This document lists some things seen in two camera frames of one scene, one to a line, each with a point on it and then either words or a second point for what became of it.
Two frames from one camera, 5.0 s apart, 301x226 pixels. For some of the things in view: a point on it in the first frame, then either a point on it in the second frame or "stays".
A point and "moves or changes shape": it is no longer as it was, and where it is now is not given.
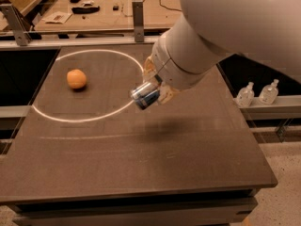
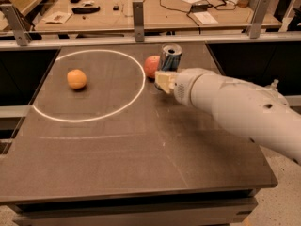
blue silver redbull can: (145, 95) moves or changes shape
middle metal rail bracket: (137, 10) stays
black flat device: (85, 10) stays
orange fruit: (76, 78) stays
